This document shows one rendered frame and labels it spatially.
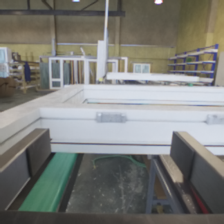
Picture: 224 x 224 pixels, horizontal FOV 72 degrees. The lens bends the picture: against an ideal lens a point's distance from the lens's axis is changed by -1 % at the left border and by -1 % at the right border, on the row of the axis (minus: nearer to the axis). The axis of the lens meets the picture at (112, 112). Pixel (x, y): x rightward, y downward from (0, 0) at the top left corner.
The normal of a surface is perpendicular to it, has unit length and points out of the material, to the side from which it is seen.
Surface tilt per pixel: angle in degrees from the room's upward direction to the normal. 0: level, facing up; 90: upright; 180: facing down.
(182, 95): 90
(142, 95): 90
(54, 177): 0
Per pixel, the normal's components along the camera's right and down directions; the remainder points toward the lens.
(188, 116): 0.00, 0.25
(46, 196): 0.02, -0.97
